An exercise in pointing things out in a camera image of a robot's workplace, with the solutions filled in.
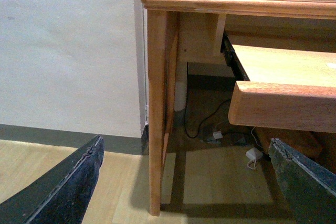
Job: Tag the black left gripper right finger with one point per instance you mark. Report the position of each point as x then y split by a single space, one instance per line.
308 188

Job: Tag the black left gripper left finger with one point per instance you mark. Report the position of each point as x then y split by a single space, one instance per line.
62 194

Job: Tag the wooden pull-out keyboard tray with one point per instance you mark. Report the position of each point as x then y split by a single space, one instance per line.
286 89

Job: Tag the white power adapter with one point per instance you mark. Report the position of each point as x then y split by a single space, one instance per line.
254 154

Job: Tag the white plug in socket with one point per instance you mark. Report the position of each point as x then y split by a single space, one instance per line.
217 135

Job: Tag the floor power socket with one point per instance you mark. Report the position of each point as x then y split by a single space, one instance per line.
207 137

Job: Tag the wooden desk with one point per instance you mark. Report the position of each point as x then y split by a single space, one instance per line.
166 35

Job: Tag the black drawer slide rail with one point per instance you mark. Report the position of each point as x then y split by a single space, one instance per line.
232 59

